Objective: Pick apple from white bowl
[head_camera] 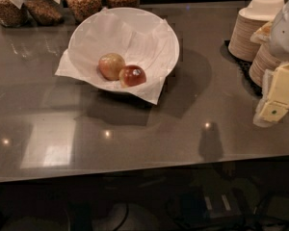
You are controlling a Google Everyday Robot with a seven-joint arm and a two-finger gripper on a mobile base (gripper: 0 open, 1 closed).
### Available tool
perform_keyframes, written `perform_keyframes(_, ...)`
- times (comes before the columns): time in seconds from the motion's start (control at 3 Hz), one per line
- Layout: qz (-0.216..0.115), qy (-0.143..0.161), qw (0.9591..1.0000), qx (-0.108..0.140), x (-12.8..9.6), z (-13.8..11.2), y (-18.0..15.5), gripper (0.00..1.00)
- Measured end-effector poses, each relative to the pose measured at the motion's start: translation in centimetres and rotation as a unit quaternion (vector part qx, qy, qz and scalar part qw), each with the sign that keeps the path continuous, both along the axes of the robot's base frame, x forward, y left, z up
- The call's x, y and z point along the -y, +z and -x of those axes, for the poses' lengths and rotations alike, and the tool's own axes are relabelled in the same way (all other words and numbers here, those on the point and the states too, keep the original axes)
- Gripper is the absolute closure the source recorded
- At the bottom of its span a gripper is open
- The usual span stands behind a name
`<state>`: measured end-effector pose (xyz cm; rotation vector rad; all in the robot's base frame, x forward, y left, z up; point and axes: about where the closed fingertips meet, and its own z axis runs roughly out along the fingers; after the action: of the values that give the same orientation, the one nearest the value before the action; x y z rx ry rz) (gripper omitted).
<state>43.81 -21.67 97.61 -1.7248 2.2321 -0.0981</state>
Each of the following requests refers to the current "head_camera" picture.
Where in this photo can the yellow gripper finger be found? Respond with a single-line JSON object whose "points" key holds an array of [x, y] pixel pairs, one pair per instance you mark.
{"points": [[274, 104], [262, 34]]}

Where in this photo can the red apple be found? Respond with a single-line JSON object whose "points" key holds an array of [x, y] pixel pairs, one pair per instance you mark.
{"points": [[131, 76]]}

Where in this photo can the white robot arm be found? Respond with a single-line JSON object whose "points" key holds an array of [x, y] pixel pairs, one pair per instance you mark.
{"points": [[279, 38]]}

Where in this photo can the rear paper bowl stack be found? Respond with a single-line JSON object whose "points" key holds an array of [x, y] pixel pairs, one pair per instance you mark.
{"points": [[249, 20]]}

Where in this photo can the paper bowl stack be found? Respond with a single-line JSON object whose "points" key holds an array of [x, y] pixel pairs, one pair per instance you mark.
{"points": [[249, 20], [262, 61]]}

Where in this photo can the front paper bowl stack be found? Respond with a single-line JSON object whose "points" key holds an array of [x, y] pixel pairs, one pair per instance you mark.
{"points": [[262, 61]]}

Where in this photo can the white bowl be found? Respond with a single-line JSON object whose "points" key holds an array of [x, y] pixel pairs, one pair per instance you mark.
{"points": [[118, 36]]}

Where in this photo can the yellow-green apple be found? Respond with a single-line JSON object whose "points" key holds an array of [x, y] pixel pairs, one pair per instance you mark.
{"points": [[110, 65]]}

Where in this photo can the black tray mat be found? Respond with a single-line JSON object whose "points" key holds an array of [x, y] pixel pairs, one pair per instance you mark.
{"points": [[248, 84]]}

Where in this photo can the white paper napkin liner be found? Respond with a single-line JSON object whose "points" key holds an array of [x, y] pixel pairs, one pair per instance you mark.
{"points": [[144, 45]]}

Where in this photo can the dark box under table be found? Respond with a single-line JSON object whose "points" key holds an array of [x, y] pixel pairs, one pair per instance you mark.
{"points": [[198, 208]]}

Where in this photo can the far left cereal jar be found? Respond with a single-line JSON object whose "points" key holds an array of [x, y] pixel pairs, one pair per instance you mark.
{"points": [[12, 13]]}

